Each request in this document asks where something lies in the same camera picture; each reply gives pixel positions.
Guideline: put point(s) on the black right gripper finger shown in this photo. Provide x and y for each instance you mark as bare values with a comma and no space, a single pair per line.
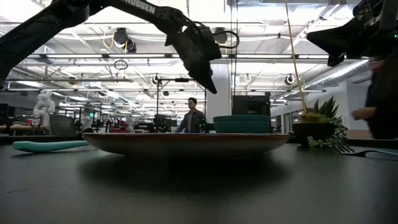
339,42
335,60

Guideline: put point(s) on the teal ribbed bowl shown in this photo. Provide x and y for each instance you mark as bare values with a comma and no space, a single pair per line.
241,124

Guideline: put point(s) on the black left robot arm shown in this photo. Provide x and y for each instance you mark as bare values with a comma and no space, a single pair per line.
31,28

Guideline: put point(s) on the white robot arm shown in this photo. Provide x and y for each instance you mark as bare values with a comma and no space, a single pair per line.
43,109

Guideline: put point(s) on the person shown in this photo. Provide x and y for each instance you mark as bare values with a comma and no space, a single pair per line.
192,121
385,102

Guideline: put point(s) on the black monitor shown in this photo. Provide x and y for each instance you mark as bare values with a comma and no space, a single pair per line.
250,105

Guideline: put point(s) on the red round plate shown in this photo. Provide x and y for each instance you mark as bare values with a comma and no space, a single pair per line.
186,144

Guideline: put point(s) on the succulent plant in brown pot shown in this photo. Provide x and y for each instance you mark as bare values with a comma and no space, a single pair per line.
311,130

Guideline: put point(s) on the black metal rig frame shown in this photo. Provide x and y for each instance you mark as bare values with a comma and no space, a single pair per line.
157,93

